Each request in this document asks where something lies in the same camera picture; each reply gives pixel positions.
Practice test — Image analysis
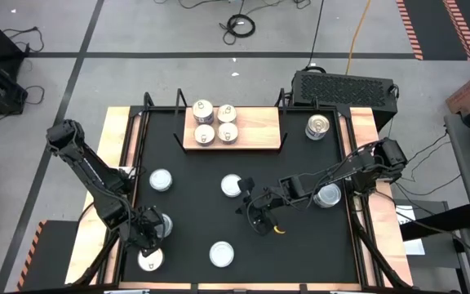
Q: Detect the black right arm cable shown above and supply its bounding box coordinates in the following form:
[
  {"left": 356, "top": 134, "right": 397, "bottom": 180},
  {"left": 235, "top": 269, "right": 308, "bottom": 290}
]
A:
[{"left": 392, "top": 174, "right": 463, "bottom": 197}]

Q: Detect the yellow cable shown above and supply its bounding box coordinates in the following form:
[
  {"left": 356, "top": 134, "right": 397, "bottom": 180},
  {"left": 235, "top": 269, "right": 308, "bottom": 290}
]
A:
[{"left": 344, "top": 0, "right": 373, "bottom": 76}]

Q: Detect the long black cable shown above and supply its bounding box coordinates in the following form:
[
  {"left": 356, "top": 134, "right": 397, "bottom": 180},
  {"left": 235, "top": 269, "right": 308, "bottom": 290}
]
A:
[{"left": 303, "top": 0, "right": 326, "bottom": 74}]

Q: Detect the black table mat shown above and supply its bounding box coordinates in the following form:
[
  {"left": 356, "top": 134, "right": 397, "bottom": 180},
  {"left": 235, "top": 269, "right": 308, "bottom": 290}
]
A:
[{"left": 121, "top": 108, "right": 361, "bottom": 285}]

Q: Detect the black orange-striped floor mat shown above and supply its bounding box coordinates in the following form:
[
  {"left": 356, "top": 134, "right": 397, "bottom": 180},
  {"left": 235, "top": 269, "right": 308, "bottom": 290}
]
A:
[
  {"left": 16, "top": 220, "right": 82, "bottom": 292},
  {"left": 396, "top": 0, "right": 470, "bottom": 62}
]

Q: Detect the black perforated computer case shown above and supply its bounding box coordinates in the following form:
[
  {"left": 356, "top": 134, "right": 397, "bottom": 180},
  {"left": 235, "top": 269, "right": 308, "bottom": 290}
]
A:
[{"left": 290, "top": 69, "right": 399, "bottom": 132}]

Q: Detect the thin black floor cable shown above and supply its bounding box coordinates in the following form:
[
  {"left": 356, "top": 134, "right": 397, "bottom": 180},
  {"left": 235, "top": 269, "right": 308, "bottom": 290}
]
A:
[
  {"left": 0, "top": 84, "right": 47, "bottom": 130},
  {"left": 2, "top": 25, "right": 46, "bottom": 54}
]

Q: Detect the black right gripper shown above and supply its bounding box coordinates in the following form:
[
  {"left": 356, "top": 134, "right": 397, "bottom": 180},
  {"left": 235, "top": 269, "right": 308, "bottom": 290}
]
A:
[{"left": 235, "top": 177, "right": 285, "bottom": 236}]

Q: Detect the wooden shelf with black frame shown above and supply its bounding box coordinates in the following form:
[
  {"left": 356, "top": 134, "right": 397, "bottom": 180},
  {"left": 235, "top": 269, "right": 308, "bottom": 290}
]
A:
[{"left": 172, "top": 87, "right": 290, "bottom": 154}]

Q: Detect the black beam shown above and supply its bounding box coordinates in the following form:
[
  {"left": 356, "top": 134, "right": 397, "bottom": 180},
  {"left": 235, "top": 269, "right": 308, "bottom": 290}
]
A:
[{"left": 400, "top": 203, "right": 470, "bottom": 242}]

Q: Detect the white paper sheet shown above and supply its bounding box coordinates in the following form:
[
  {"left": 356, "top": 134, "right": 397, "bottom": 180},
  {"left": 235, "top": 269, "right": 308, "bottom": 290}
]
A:
[{"left": 395, "top": 203, "right": 427, "bottom": 256}]

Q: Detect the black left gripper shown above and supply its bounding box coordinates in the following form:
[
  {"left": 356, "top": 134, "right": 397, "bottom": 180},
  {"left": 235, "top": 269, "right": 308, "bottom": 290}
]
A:
[{"left": 127, "top": 206, "right": 167, "bottom": 257}]

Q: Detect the coiled black floor cable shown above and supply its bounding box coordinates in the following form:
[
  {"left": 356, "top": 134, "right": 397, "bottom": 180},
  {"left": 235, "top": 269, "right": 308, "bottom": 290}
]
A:
[{"left": 218, "top": 13, "right": 257, "bottom": 46}]

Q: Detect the black metal table frame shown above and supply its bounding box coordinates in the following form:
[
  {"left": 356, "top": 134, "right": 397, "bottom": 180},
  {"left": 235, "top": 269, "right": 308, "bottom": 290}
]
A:
[{"left": 71, "top": 91, "right": 414, "bottom": 292}]

